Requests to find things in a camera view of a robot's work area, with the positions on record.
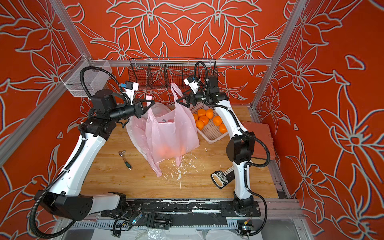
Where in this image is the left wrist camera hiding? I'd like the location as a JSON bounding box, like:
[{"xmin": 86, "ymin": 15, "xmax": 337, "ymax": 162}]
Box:
[{"xmin": 120, "ymin": 81, "xmax": 139, "ymax": 105}]

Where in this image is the red plastic tool case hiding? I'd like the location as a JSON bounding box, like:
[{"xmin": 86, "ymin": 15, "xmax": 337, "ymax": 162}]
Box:
[{"xmin": 242, "ymin": 122, "xmax": 276, "ymax": 160}]

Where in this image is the orange mandarin back top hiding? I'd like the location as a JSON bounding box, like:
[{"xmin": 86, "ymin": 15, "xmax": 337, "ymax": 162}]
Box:
[{"xmin": 206, "ymin": 109, "xmax": 214, "ymax": 119}]

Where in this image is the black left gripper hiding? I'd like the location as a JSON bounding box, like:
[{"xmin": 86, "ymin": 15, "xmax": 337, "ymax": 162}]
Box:
[{"xmin": 109, "ymin": 97, "xmax": 156, "ymax": 123}]

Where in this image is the small green handled screwdriver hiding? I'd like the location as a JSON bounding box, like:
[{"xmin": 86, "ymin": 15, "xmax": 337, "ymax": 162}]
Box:
[{"xmin": 119, "ymin": 150, "xmax": 132, "ymax": 170}]

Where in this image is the pink plastic bag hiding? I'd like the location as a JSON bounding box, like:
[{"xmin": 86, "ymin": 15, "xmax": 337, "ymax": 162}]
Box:
[{"xmin": 126, "ymin": 103, "xmax": 200, "ymax": 177}]

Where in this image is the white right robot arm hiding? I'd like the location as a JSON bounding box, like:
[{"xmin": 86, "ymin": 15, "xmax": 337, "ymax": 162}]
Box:
[{"xmin": 176, "ymin": 91, "xmax": 271, "ymax": 238}]

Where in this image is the clear wire mesh basket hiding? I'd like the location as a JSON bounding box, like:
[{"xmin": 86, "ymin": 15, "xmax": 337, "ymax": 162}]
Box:
[{"xmin": 60, "ymin": 59, "xmax": 111, "ymax": 98}]

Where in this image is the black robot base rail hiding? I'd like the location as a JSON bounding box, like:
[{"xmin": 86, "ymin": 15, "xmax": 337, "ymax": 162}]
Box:
[{"xmin": 101, "ymin": 199, "xmax": 262, "ymax": 229}]

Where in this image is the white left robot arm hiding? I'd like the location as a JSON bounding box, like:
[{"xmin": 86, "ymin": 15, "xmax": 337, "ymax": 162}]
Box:
[{"xmin": 29, "ymin": 66, "xmax": 155, "ymax": 239}]

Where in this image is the white plastic perforated basket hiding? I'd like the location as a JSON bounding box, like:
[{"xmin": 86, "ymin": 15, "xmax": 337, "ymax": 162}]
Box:
[{"xmin": 190, "ymin": 102, "xmax": 228, "ymax": 145}]

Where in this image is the black handheld label tool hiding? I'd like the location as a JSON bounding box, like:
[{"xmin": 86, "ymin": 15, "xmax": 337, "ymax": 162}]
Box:
[{"xmin": 211, "ymin": 167, "xmax": 235, "ymax": 190}]

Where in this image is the orange mandarin front basket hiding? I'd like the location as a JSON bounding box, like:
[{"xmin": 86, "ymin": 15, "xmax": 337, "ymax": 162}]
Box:
[{"xmin": 196, "ymin": 120, "xmax": 205, "ymax": 131}]

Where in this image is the black wire wall basket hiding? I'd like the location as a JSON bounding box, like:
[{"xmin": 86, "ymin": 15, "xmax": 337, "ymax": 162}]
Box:
[{"xmin": 128, "ymin": 57, "xmax": 218, "ymax": 90}]

